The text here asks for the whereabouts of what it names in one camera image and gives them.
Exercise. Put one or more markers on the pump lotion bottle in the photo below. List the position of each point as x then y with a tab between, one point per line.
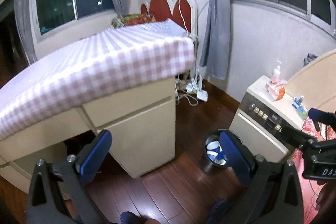
275	74

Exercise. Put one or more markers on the orange tissue packet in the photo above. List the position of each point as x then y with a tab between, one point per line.
275	92

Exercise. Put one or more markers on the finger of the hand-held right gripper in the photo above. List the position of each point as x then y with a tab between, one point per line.
317	115
296	136

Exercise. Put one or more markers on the blue white box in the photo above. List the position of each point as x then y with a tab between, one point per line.
212	155

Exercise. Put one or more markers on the colourful patterned pillow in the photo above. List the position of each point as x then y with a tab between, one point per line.
131	19

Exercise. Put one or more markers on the small blue dropper bottle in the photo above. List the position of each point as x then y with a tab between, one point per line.
298	102

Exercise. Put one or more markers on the black trash bin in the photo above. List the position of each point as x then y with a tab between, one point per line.
210	166

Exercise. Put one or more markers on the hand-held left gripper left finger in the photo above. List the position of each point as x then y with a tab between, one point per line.
97	153

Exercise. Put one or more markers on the red heart-shaped headboard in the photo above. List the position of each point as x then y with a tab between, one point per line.
160	6

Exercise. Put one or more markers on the small bottles on washer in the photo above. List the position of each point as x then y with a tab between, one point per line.
302	113

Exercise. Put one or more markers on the blue fuzzy slipper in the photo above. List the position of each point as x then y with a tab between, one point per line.
131	217
220	211

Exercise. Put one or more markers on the white power adapter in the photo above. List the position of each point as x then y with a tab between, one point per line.
192	87

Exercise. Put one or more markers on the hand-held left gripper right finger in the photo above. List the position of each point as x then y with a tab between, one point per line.
235	154

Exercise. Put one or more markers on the grey bag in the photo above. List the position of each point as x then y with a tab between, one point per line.
310	59

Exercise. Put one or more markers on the tied grey curtain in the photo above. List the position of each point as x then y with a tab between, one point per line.
216	29

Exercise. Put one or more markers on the cream curved bed board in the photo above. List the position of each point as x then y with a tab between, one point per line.
315	77

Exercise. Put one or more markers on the person's right hand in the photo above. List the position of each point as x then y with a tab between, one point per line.
328	197

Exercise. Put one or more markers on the cream cabinet with button panel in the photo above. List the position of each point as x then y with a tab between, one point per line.
260	132

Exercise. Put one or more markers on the white router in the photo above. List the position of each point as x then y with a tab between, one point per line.
201	96

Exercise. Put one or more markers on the white bed frame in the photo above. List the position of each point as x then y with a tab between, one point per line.
195	56

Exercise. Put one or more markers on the bed with checkered sheet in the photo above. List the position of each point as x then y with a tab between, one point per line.
105	61

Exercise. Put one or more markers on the red floral blanket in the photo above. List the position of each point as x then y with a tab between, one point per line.
309	192

